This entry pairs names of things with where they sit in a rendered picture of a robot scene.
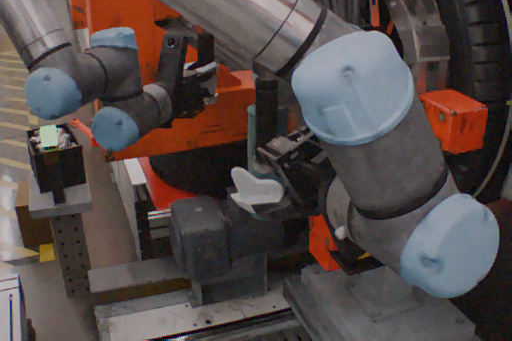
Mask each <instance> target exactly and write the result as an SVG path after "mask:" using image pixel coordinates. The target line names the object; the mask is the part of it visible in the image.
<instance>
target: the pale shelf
mask: <svg viewBox="0 0 512 341"><path fill-rule="evenodd" d="M63 189H64V194H65V197H66V205H63V206H58V207H55V206H54V197H53V192H52V191H49V192H45V193H41V192H40V190H39V188H38V185H37V184H36V179H35V177H34V173H33V171H32V170H31V167H30V184H29V197H30V201H29V215H30V218H31V220H32V221H33V220H36V219H41V218H44V219H46V218H50V217H55V216H64V215H69V214H74V213H83V212H88V211H92V210H93V206H92V200H91V194H90V188H89V183H88V179H87V183H84V184H81V185H77V186H74V187H66V188H63Z"/></svg>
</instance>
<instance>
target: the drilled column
mask: <svg viewBox="0 0 512 341"><path fill-rule="evenodd" d="M49 220H50V225H51V229H52V234H53V239H54V243H55V249H56V253H57V257H58V262H59V267H60V271H61V276H62V280H63V284H64V288H65V291H66V295H67V298H72V297H76V296H78V297H80V296H83V295H90V294H91V292H90V289H89V288H90V285H89V278H88V270H92V267H91V264H90V260H89V255H88V249H87V244H86V238H85V232H84V226H83V221H82V215H81V213H74V214H69V215H64V216H55V217H50V218H49ZM69 281H70V282H69ZM71 290H72V293H71V292H70V291H71Z"/></svg>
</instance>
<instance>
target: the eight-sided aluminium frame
mask: <svg viewBox="0 0 512 341"><path fill-rule="evenodd" d="M384 1H385V4H386V6H387V8H388V10H389V13H390V14H391V17H392V19H393V21H394V23H395V26H396V29H397V32H398V35H399V36H400V39H401V41H402V44H403V52H404V62H405V63H406V65H407V67H408V69H409V70H410V72H411V74H412V77H413V80H414V88H415V90H416V91H417V93H420V92H433V91H439V90H445V86H446V83H445V81H446V74H447V63H448V60H450V56H449V46H450V40H449V39H448V37H447V34H446V28H445V26H443V25H442V23H441V20H440V18H439V17H438V14H437V12H436V11H435V8H434V6H433V4H432V3H431V0H384ZM289 117H290V121H291V126H292V131H293V132H294V131H297V132H299V135H302V133H301V132H300V130H299V129H300V128H302V127H303V126H304V125H306V122H305V119H304V116H303V114H302V110H301V108H294V109H291V108H290V113H289Z"/></svg>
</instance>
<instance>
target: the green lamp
mask: <svg viewBox="0 0 512 341"><path fill-rule="evenodd" d="M40 135H41V140H42V146H43V147H46V146H51V145H56V144H58V138H57V133H56V127H55V125H49V126H43V127H41V128H40Z"/></svg>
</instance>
